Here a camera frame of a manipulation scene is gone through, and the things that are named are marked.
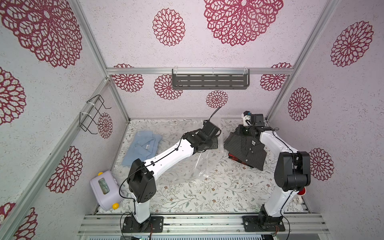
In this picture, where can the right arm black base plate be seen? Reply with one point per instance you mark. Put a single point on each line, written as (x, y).
(255, 223)

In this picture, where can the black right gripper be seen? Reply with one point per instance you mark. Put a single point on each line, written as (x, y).
(243, 132)

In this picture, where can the red black plaid shirt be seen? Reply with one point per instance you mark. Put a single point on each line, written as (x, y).
(232, 157)

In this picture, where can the black wire wall rack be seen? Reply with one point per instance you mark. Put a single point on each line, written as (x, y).
(89, 117)

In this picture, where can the clear plastic vacuum bag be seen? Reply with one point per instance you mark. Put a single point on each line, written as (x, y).
(196, 167)

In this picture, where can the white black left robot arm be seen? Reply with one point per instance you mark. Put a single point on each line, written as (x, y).
(143, 175)

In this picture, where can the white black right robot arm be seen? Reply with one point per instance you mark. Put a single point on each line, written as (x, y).
(292, 172)

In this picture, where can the light blue shirt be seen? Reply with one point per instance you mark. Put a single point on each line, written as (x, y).
(144, 146)

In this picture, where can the lilac toy toaster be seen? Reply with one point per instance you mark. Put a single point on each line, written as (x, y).
(106, 191)

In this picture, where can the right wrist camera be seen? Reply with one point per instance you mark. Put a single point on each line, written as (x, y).
(246, 116)

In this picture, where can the dark grey shirt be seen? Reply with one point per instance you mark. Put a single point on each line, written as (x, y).
(245, 145)

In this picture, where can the aluminium mounting rail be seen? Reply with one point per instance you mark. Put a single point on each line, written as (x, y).
(205, 224)

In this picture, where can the dark grey wall shelf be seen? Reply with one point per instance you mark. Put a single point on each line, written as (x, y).
(210, 79)

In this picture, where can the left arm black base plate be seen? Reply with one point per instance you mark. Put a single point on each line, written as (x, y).
(142, 224)

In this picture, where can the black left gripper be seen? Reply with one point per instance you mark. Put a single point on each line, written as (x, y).
(215, 145)

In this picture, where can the red white mug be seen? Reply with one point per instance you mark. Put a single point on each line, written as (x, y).
(299, 196)

